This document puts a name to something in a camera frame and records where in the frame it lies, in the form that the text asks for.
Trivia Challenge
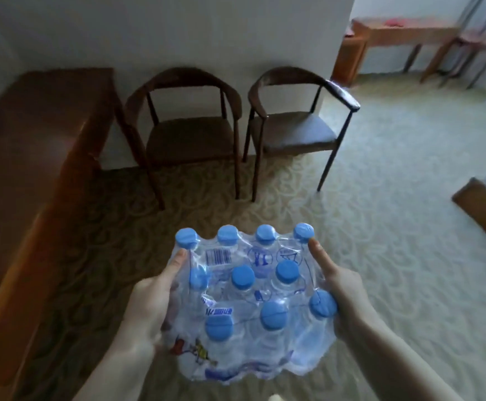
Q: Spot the light wooden side table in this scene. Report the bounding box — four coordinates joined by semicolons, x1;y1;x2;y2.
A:
351;17;461;83

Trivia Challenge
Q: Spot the wooden cabinet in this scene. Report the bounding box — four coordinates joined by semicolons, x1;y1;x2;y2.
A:
332;34;367;87

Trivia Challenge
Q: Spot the dark wooden armchair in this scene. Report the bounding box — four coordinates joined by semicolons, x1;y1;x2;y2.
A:
243;67;361;203
120;67;243;211

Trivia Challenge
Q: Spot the red wooden chair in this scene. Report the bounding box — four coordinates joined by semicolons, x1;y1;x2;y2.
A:
438;0;486;90

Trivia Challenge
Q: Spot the person's left forearm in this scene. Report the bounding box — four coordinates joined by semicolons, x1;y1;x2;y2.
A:
73;326;160;401

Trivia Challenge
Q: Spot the person's right forearm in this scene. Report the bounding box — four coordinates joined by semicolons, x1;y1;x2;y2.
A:
337;307;464;401

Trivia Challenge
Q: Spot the person's right hand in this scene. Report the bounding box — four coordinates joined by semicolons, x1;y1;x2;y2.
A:
307;239;378;335

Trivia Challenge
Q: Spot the person's left hand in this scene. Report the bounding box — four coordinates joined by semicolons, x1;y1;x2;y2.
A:
121;248;189;346

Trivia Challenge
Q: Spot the brown wooden desk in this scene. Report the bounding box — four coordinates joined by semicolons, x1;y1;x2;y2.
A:
0;68;116;401

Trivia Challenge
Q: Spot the shrink-wrapped pack of water bottles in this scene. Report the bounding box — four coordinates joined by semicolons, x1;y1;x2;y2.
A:
160;223;339;385

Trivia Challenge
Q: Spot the wooden bed frame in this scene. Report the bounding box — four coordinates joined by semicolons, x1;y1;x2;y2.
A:
452;178;486;256

